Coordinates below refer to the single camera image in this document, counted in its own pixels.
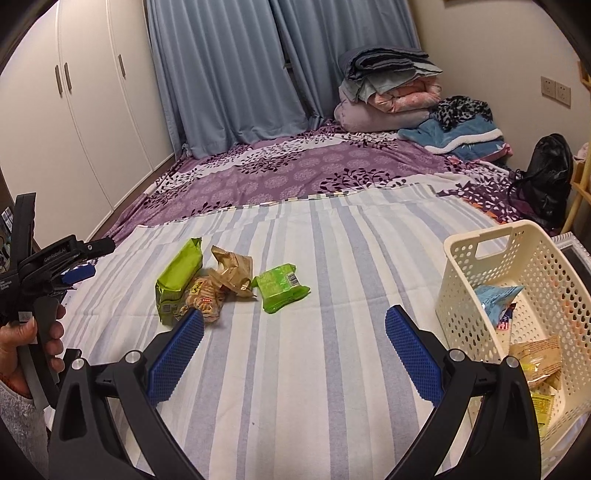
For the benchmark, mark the yellow cracker packet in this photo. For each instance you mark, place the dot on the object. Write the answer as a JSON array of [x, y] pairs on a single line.
[[205, 300]]

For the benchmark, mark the person's left hand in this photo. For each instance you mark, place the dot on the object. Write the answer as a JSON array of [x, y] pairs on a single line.
[[11, 350]]

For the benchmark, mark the wooden corner shelf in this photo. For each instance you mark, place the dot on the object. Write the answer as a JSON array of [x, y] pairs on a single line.
[[579, 184]]

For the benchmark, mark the purple floral bedsheet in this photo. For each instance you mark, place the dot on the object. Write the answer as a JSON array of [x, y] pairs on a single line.
[[300, 170]]

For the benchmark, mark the pink folded cloth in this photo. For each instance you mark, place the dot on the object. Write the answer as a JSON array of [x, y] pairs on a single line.
[[584, 152]]

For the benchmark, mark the dark grey folded quilt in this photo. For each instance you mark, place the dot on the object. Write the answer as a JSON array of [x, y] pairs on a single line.
[[388, 62]]

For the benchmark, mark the brown snack packet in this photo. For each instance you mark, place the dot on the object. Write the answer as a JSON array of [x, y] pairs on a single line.
[[233, 270], [540, 357]]

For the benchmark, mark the yellow snack packet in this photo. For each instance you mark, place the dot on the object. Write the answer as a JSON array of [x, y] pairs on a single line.
[[544, 408]]

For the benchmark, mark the blue striped white sheet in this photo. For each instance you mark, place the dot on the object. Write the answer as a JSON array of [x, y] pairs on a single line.
[[300, 369]]

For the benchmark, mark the person's left forearm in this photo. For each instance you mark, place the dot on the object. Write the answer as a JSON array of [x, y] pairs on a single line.
[[21, 429]]

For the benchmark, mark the blue snack packet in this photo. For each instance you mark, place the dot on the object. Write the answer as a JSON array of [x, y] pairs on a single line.
[[496, 302]]

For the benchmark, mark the long green snack packet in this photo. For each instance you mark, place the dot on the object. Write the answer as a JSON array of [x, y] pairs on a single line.
[[178, 281]]

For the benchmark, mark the crumpled brown snack packet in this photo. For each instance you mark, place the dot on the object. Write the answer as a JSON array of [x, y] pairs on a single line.
[[233, 270]]

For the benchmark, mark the black leather handbag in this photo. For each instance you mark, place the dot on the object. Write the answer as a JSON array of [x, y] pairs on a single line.
[[545, 184]]

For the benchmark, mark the white framed mirror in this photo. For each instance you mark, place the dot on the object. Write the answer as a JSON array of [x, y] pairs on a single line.
[[575, 247]]

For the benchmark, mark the leopard print cloth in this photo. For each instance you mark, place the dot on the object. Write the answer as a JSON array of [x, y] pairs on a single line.
[[461, 113]]

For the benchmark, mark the beige wall socket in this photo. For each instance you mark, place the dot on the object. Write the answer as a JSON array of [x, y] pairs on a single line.
[[556, 91]]

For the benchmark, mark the blue curtain panel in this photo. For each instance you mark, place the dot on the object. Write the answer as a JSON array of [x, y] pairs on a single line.
[[337, 27], [221, 74]]

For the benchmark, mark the mauve folded quilt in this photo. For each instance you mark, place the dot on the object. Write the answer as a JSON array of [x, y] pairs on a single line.
[[364, 115]]

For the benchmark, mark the blue fleece blanket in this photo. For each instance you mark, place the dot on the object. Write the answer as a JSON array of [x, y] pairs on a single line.
[[457, 138]]

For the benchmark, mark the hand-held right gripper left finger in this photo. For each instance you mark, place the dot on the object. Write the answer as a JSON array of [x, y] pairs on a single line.
[[178, 356]]

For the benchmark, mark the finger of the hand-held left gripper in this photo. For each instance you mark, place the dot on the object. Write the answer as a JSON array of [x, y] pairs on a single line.
[[78, 274], [99, 248]]

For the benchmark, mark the small green snack packet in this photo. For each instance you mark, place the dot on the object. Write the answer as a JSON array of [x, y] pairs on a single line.
[[279, 288]]

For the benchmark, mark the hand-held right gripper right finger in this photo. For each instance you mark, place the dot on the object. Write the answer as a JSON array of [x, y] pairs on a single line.
[[415, 360]]

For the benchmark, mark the white wardrobe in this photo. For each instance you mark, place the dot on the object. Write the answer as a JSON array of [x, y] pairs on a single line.
[[92, 115]]

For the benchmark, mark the cream perforated plastic basket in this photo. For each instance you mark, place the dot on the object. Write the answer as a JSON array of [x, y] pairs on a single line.
[[466, 286]]

